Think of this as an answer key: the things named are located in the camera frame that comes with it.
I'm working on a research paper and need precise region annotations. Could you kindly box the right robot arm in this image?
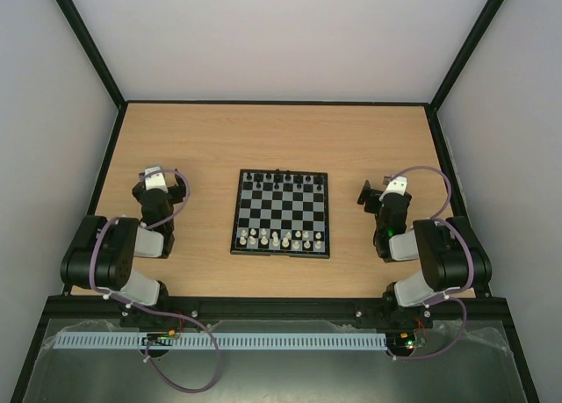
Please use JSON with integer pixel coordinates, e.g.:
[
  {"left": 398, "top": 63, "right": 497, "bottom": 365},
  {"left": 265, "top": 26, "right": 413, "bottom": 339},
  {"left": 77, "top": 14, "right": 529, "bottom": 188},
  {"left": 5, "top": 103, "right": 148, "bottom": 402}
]
[{"left": 357, "top": 176, "right": 492, "bottom": 327}]

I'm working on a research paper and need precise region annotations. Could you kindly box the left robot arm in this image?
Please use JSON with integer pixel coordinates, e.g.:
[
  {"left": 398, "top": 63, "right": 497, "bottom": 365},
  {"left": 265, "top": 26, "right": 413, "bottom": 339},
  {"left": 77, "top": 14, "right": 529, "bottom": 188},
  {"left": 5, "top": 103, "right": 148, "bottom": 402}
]
[{"left": 60, "top": 166, "right": 191, "bottom": 329}]

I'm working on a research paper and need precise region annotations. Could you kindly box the black and white chessboard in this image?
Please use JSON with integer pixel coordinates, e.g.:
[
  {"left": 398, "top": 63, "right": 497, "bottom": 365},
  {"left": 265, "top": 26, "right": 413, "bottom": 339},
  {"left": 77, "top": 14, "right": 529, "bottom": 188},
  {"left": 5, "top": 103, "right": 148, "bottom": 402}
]
[{"left": 230, "top": 169, "right": 330, "bottom": 259}]

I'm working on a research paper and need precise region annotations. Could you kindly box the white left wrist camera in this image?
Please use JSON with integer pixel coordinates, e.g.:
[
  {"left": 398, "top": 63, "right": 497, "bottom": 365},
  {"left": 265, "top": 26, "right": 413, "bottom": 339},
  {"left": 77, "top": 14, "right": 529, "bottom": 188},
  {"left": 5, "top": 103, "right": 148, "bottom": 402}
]
[{"left": 142, "top": 166, "right": 168, "bottom": 193}]

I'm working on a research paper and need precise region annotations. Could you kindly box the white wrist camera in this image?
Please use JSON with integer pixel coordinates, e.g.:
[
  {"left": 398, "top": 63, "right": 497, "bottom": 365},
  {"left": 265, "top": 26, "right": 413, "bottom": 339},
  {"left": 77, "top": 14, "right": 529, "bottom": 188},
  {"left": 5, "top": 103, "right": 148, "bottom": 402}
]
[
  {"left": 379, "top": 176, "right": 407, "bottom": 201},
  {"left": 142, "top": 166, "right": 168, "bottom": 193}
]

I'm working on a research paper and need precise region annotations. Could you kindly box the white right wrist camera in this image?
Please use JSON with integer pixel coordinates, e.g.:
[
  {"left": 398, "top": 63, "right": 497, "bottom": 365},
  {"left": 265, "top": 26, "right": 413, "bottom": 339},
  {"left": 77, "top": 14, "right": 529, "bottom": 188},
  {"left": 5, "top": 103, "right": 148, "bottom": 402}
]
[{"left": 379, "top": 176, "right": 407, "bottom": 201}]

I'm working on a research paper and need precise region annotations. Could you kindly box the black aluminium frame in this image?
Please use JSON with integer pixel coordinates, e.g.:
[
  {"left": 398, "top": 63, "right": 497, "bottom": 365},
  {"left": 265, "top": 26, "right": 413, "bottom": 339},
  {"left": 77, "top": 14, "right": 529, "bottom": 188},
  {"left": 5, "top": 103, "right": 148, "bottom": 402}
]
[{"left": 11, "top": 0, "right": 538, "bottom": 402}]

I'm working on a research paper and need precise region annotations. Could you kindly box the light blue cable duct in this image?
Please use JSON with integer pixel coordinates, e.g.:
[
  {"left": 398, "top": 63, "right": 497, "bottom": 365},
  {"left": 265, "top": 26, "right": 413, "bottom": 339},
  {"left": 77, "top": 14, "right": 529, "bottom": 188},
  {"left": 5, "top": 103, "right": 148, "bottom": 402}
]
[{"left": 53, "top": 332, "right": 387, "bottom": 351}]

